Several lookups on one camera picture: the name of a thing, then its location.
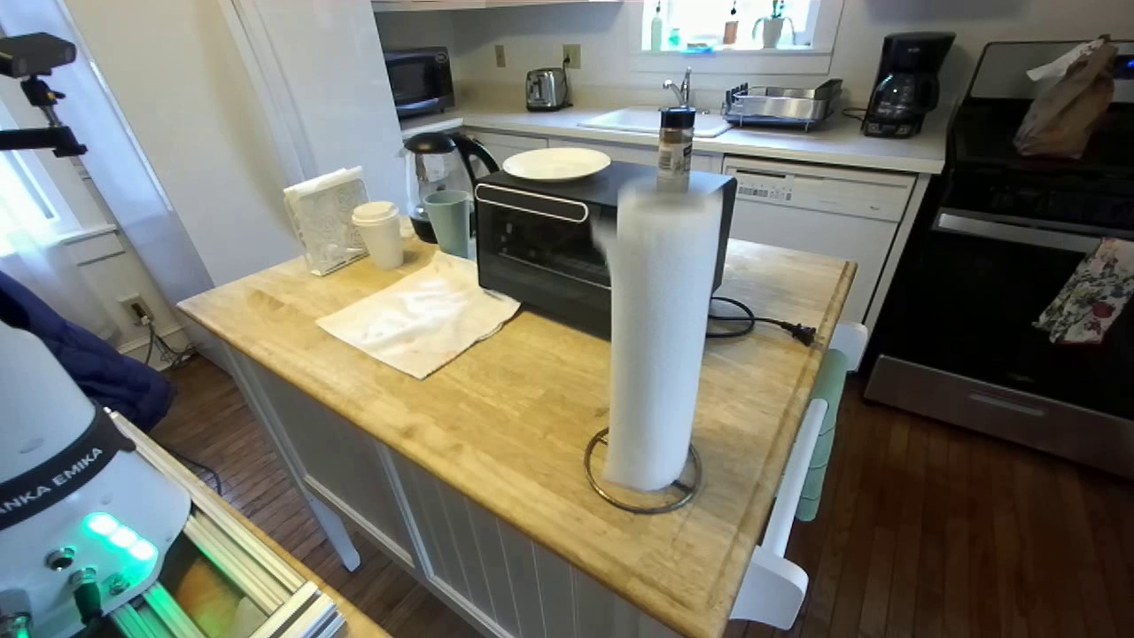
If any grey dish rack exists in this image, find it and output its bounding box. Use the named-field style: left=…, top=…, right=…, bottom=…
left=720, top=74, right=848, bottom=136

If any white ceramic plate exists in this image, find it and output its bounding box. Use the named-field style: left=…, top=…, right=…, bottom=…
left=500, top=146, right=618, bottom=184

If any black camera on tripod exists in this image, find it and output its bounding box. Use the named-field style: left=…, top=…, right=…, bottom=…
left=0, top=29, right=92, bottom=158

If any white kitchen sink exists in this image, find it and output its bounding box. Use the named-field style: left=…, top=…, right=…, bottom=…
left=578, top=101, right=734, bottom=142

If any brown paper bag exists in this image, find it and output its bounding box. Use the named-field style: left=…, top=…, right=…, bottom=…
left=1010, top=33, right=1119, bottom=164

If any white vase with plant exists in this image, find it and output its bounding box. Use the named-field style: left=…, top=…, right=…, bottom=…
left=754, top=0, right=789, bottom=52

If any black microwave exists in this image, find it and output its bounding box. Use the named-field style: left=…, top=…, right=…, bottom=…
left=384, top=45, right=457, bottom=123

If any black coffee maker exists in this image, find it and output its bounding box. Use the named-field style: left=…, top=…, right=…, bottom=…
left=860, top=29, right=957, bottom=142

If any white paper towel roll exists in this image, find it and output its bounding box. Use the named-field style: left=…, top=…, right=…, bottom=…
left=592, top=175, right=727, bottom=492

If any chrome sink faucet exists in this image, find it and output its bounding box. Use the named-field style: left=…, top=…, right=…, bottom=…
left=658, top=66, right=698, bottom=116

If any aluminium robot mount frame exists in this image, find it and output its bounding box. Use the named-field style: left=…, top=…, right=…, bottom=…
left=102, top=404, right=386, bottom=638

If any black oven power cord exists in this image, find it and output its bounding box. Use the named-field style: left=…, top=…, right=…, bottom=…
left=705, top=295, right=824, bottom=352

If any silver wire towel stand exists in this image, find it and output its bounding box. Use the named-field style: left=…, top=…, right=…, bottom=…
left=583, top=423, right=705, bottom=517

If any floral dish towel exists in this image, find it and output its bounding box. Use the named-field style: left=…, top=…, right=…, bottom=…
left=1030, top=236, right=1134, bottom=346

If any white kitchen island base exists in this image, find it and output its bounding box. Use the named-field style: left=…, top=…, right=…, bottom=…
left=206, top=322, right=873, bottom=638

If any teal cup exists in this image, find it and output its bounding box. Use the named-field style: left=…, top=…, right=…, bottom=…
left=423, top=186, right=476, bottom=257

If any teal hanging towel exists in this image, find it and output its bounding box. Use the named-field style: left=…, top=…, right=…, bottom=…
left=794, top=346, right=855, bottom=524

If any white lidded paper cup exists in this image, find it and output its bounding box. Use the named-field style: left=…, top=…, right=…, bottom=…
left=351, top=199, right=409, bottom=272

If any glass kettle with black lid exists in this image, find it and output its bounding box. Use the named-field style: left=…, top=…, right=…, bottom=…
left=405, top=126, right=502, bottom=243

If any white cloth napkin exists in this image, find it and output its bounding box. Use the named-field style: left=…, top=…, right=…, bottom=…
left=311, top=251, right=524, bottom=381

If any white dishwasher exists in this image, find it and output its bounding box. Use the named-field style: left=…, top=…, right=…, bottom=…
left=717, top=153, right=920, bottom=329

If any silver toaster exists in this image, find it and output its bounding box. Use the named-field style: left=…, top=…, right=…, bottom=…
left=520, top=62, right=575, bottom=116

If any dark blue cloth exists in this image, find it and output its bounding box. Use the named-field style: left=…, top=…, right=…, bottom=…
left=0, top=268, right=177, bottom=437

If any spice bottle with black cap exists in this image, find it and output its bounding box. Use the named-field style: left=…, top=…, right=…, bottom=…
left=652, top=101, right=703, bottom=186

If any black kitchen stove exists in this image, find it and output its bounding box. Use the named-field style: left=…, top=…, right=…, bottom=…
left=860, top=38, right=1134, bottom=483

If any black toaster oven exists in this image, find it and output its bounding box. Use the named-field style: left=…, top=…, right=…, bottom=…
left=472, top=158, right=740, bottom=342

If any kitchen window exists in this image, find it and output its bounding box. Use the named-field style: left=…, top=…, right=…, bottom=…
left=625, top=0, right=848, bottom=62

